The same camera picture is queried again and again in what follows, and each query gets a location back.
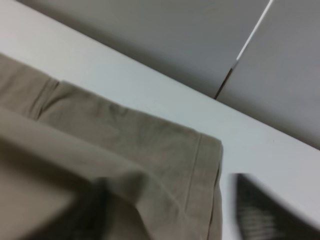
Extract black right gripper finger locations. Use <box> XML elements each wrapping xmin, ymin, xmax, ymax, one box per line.
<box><xmin>228</xmin><ymin>172</ymin><xmax>293</xmax><ymax>240</ymax></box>

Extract khaki shorts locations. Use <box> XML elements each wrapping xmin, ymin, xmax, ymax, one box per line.
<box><xmin>0</xmin><ymin>55</ymin><xmax>223</xmax><ymax>240</ymax></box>

